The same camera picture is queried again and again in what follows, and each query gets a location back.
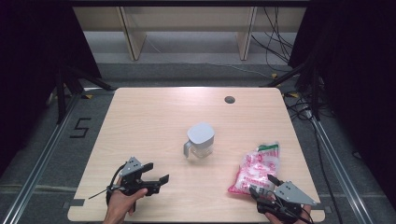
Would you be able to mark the aluminium floor rail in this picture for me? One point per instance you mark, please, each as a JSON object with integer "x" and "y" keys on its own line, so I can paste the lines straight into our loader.
{"x": 339, "y": 168}
{"x": 40, "y": 161}

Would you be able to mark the person's left hand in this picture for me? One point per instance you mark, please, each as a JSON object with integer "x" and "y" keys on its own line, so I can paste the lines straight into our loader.
{"x": 123, "y": 203}

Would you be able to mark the clear pitcher with grey lid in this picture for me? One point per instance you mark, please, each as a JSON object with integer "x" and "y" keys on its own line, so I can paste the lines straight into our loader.
{"x": 200, "y": 135}

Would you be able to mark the light wooden shelf unit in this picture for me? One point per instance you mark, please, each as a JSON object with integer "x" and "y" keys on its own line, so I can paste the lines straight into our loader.
{"x": 186, "y": 18}

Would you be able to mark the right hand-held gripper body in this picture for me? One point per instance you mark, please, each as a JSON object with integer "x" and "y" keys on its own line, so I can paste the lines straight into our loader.
{"x": 291, "y": 194}

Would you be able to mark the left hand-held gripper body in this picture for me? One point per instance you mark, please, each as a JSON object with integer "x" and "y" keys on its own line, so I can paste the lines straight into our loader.
{"x": 132, "y": 166}

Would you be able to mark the pink and white plastic bag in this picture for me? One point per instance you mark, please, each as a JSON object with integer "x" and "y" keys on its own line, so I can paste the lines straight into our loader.
{"x": 258, "y": 165}

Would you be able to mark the person's right hand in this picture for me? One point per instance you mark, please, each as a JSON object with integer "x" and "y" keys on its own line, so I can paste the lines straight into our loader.
{"x": 306, "y": 214}

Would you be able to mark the dark grey table edge bracket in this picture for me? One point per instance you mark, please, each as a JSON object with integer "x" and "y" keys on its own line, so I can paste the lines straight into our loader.
{"x": 76, "y": 202}
{"x": 325, "y": 209}

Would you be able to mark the black curtain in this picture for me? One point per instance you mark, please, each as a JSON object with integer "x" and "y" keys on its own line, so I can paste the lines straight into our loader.
{"x": 358, "y": 77}
{"x": 34, "y": 62}

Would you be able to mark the black metal stand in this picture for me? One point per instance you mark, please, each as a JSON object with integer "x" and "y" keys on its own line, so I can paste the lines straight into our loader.
{"x": 315, "y": 93}
{"x": 62, "y": 93}

